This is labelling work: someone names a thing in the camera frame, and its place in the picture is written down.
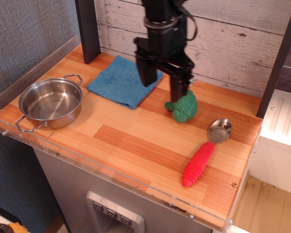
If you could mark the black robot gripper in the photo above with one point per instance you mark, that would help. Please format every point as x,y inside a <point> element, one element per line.
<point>163,49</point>

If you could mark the green toy broccoli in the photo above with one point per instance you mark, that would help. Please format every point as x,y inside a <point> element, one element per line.
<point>184,109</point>

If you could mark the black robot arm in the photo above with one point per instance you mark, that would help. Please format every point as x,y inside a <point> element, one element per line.
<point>165,11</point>

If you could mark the stainless steel pot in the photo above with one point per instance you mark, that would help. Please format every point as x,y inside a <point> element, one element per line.
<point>50,103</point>

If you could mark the blue folded cloth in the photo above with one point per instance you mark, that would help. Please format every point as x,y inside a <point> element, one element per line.
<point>120,82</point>

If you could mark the grey toy fridge cabinet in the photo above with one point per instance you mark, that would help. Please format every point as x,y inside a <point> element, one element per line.
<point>93,203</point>

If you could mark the clear acrylic edge guard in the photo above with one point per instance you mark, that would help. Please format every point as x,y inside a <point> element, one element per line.
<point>148,157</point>

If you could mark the yellow object bottom left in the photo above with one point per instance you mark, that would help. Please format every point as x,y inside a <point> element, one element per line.
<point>17,228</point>

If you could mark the red handled metal spoon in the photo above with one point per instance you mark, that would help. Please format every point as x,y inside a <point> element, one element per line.
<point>218,132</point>

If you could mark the dark left wooden post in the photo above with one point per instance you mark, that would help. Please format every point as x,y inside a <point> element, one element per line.
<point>87,21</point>

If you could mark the dark wooden post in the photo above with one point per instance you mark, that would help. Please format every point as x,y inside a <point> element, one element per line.
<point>279,62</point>
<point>87,21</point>

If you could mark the dark right wooden post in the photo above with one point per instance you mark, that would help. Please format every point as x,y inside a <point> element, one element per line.
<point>279,62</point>

